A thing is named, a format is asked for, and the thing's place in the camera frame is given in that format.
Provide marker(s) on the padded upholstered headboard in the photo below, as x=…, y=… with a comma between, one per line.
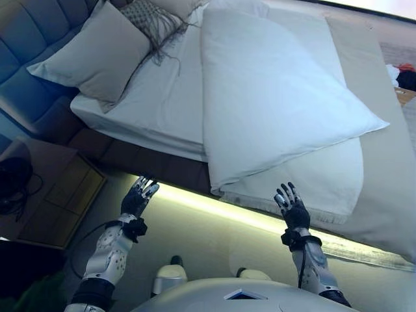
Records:
x=29, y=42

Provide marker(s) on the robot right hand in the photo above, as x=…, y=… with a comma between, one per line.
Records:
x=297, y=216

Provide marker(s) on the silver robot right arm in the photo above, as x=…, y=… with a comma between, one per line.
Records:
x=315, y=269

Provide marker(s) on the silver robot right leg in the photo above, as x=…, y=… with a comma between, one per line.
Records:
x=250, y=274

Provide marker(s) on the silver robot left leg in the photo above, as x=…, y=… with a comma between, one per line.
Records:
x=169, y=276

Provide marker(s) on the wooden nightstand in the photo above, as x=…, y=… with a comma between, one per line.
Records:
x=65, y=195

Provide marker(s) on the white bed sheet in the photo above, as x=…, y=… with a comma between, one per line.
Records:
x=162, y=104

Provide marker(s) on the patterned fringed cushion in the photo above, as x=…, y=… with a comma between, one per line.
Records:
x=152, y=19

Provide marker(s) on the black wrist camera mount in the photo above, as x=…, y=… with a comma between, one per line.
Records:
x=292, y=239
x=135, y=229

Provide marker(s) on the white duvet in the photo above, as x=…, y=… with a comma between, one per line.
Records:
x=266, y=97

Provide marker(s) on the silver robot leg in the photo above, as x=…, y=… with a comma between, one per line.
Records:
x=250, y=274
x=169, y=276

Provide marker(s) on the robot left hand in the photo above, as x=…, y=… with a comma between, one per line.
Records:
x=135, y=201

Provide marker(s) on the brown upholstered bed frame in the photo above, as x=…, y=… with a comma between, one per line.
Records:
x=146, y=162

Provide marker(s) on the green leafy plant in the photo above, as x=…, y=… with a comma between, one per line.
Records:
x=45, y=292

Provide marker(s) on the cardboard box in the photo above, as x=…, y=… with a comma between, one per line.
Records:
x=406, y=96

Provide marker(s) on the beige pillow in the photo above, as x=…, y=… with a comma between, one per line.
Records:
x=100, y=58

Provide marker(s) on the pile of clothes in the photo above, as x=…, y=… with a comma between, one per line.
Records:
x=404, y=73

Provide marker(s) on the cream pillow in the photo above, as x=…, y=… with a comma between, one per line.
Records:
x=175, y=6

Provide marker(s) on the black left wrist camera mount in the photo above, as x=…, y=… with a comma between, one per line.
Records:
x=135, y=229

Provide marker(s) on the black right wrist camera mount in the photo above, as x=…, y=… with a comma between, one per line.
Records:
x=292, y=239

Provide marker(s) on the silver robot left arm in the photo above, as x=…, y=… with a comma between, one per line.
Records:
x=107, y=253

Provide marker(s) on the silver robot torso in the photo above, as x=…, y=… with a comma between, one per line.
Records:
x=195, y=295

